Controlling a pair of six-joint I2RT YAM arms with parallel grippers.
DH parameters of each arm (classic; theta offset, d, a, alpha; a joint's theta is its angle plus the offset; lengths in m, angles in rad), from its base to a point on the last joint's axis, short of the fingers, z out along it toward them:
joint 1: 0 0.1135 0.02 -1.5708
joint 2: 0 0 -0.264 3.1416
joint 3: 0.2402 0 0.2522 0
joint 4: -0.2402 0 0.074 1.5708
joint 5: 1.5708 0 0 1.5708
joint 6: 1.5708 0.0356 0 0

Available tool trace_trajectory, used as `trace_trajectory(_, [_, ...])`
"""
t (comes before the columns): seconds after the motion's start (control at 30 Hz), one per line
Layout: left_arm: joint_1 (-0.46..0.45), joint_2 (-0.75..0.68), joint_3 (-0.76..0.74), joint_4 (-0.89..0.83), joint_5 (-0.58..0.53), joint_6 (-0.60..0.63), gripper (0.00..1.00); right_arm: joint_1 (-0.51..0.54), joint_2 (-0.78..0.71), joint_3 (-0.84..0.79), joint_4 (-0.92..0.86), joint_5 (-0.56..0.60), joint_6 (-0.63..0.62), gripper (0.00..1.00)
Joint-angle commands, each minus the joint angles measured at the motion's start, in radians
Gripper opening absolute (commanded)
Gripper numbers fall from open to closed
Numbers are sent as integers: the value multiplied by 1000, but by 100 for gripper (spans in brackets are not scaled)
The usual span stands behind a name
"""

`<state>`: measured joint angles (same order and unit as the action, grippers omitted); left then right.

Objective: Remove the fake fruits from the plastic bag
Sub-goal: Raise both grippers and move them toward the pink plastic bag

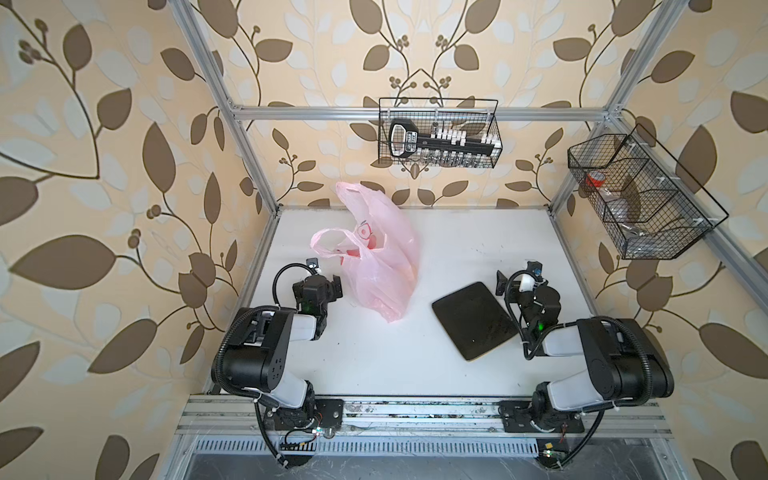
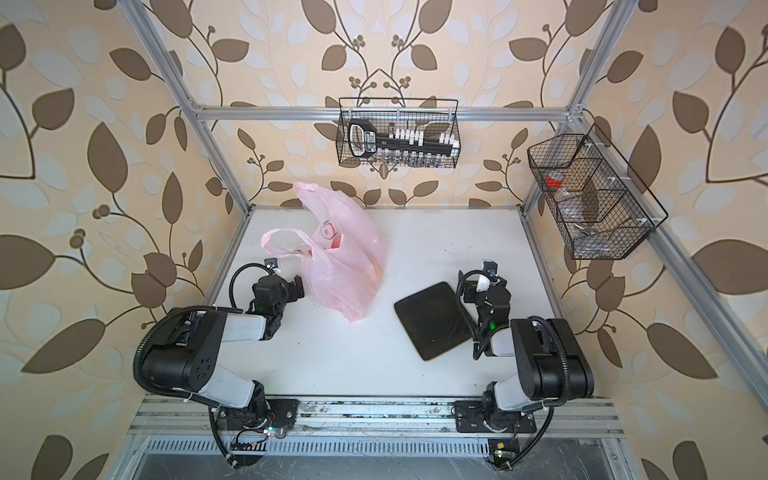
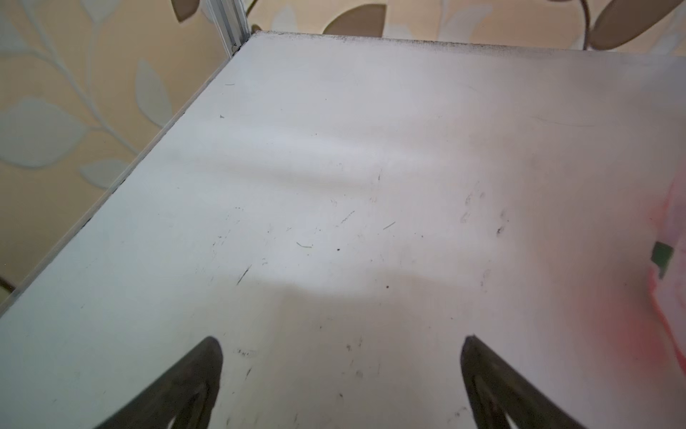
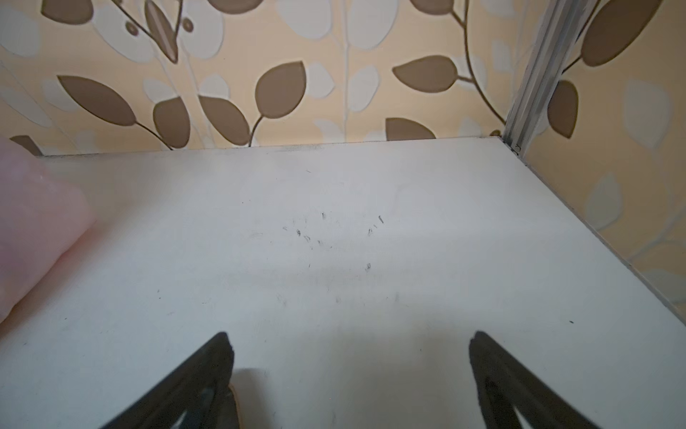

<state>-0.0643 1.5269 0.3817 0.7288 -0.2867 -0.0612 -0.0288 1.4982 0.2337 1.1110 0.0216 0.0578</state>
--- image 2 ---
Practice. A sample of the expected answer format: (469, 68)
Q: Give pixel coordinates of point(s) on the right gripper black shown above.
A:
(483, 294)

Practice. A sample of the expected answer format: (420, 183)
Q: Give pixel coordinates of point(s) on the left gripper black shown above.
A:
(291, 289)

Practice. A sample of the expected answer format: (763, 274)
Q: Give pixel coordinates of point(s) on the pink plastic bag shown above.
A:
(342, 262)

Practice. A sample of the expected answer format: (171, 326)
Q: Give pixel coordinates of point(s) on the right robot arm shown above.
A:
(551, 368)

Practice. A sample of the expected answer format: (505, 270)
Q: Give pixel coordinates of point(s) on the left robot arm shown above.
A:
(178, 358)

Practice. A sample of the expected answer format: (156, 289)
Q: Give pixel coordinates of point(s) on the black square tray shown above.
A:
(433, 321)

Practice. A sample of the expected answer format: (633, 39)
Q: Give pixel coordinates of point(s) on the red capped plastic bottle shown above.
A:
(555, 184)

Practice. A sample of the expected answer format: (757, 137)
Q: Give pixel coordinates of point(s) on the black socket set holder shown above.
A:
(365, 141)

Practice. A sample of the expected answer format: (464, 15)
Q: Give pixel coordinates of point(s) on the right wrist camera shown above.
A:
(490, 269)

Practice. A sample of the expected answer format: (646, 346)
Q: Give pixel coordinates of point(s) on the black wire basket right wall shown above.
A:
(612, 209)

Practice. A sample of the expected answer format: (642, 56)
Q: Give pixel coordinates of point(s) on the black wire basket wall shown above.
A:
(434, 115)
(612, 209)

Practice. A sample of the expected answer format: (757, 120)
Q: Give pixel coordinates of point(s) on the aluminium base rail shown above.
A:
(371, 416)

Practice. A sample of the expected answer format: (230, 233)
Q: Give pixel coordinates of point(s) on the black wire basket back wall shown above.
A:
(434, 115)

